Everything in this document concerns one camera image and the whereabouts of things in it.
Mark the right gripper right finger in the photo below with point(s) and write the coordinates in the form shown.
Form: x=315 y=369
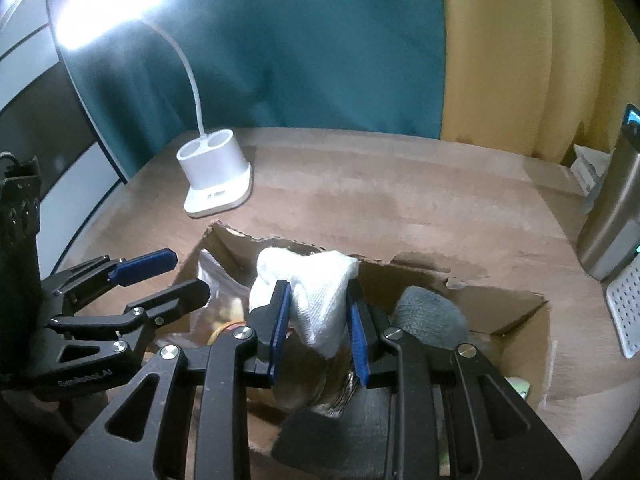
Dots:
x=492 y=433

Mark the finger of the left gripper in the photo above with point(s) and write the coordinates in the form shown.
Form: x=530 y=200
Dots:
x=145 y=309
x=93 y=278

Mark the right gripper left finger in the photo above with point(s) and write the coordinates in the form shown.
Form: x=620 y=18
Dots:
x=185 y=413

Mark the red gold tin can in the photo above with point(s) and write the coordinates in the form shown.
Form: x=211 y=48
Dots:
x=307 y=379

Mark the grey sock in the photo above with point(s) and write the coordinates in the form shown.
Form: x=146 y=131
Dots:
x=433 y=319

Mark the green snack packet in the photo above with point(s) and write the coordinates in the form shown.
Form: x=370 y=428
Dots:
x=520 y=385

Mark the clear plastic bag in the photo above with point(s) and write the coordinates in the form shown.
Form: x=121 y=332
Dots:
x=228 y=299

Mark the brown cardboard box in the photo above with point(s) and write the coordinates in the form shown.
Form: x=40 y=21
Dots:
x=318 y=418

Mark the white perforated basket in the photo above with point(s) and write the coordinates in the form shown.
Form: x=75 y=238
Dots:
x=623 y=299

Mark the steel travel mug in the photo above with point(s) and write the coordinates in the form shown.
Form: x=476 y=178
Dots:
x=610 y=237

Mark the white desk lamp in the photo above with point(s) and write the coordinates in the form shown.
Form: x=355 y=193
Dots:
x=220 y=177

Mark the teal curtain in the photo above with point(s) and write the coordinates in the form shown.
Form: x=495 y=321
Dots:
x=371 y=65

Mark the yellow curtain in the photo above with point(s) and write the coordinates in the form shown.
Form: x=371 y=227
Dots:
x=536 y=77

